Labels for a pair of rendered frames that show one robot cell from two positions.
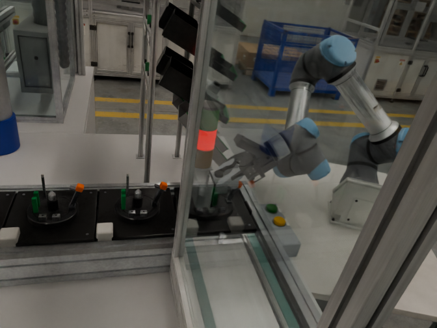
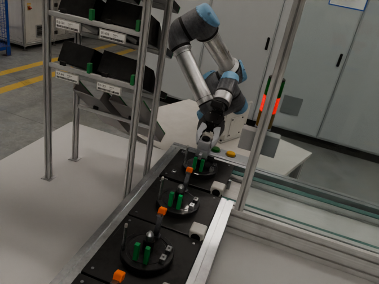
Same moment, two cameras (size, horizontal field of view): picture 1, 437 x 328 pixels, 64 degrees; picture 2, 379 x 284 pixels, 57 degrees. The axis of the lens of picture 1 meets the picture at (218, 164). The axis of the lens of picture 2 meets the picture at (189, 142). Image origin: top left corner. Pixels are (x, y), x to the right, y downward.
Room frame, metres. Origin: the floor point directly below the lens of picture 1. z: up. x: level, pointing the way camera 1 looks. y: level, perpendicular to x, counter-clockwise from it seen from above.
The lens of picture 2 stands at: (0.38, 1.01, 1.65)
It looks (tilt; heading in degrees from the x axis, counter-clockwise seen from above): 26 degrees down; 302
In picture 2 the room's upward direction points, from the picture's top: 11 degrees clockwise
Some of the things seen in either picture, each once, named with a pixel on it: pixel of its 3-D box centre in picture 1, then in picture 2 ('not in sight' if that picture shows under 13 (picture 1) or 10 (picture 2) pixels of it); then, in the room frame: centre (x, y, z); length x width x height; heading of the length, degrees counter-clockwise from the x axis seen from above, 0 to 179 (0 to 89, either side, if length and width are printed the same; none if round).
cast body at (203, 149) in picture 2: not in sight; (203, 146); (0.95, 0.00, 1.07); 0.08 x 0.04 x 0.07; 110
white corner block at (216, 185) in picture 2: not in sight; (217, 189); (0.83, 0.05, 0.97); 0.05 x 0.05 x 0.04; 19
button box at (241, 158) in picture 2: not in sight; (229, 160); (0.95, -0.24, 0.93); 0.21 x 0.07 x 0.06; 19
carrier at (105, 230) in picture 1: (137, 199); (179, 194); (0.87, 0.23, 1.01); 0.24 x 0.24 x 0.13; 19
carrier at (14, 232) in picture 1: (52, 202); (148, 243); (0.79, 0.46, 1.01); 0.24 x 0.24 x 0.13; 19
